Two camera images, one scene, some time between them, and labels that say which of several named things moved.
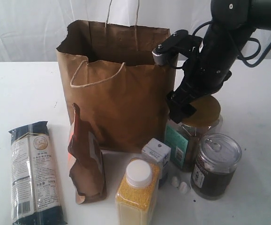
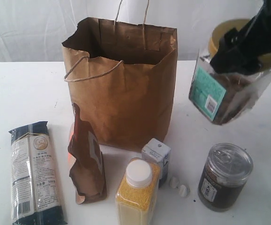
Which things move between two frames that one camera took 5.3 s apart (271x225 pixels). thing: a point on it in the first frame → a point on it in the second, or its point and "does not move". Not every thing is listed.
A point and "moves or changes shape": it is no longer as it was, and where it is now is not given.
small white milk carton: (161, 153) does not move
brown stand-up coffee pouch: (87, 167) does not move
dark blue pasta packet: (35, 193) does not move
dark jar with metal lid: (218, 156) moves or changes shape
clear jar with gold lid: (183, 138) → (223, 97)
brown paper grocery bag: (108, 71) moves or changes shape
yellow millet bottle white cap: (135, 201) does not move
